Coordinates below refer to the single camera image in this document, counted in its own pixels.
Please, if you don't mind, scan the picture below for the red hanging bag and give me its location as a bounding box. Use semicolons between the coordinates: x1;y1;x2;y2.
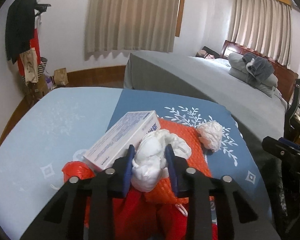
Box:
17;28;41;83

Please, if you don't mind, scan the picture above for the red plastic bag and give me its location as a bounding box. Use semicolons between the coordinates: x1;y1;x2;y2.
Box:
62;161;95;183

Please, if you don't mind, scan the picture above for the beige window curtain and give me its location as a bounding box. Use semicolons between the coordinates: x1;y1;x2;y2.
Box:
85;0;179;54
228;0;292;66

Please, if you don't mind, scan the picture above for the grey bed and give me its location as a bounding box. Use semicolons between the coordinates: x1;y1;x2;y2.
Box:
123;51;287;140

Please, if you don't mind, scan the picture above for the beige left window curtain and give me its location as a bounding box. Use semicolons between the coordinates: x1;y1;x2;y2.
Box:
85;0;179;54

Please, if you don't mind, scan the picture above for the orange foam net sleeve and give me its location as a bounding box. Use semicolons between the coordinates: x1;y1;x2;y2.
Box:
143;119;212;205

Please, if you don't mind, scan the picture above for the white plastic bag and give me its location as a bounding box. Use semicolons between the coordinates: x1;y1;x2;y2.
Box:
131;129;192;192

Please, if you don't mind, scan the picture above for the red knit glove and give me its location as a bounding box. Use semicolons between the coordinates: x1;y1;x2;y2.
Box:
83;187;219;240

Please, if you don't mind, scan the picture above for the folded grey blanket stack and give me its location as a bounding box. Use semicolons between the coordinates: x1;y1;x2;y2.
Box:
228;53;278;98

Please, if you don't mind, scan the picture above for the white tissue ball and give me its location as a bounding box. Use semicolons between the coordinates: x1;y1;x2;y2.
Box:
196;121;223;153

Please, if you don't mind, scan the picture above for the beige canvas tote bag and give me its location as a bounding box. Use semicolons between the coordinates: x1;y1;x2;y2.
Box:
20;48;38;84

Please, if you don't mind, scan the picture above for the black bin with liner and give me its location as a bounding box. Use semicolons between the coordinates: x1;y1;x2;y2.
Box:
261;158;300;239

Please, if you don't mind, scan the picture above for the black hanging coat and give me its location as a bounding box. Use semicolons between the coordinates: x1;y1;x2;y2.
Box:
5;0;37;63

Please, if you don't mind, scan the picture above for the brown paper bag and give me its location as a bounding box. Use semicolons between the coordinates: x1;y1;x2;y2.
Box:
53;68;69;86

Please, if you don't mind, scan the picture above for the wooden headboard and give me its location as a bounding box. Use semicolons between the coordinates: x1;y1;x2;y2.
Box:
220;40;298;101

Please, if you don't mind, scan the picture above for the black office chair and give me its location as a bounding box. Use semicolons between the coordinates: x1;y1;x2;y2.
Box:
284;79;300;143

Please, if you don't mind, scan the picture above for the white medicine box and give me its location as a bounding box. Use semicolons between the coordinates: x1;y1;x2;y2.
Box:
83;111;160;172

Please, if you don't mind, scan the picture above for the blue patterned tablecloth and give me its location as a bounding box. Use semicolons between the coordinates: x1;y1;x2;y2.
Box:
0;87;272;239

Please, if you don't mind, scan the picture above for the beige right window curtain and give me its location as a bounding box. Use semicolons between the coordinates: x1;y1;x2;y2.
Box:
228;0;292;66

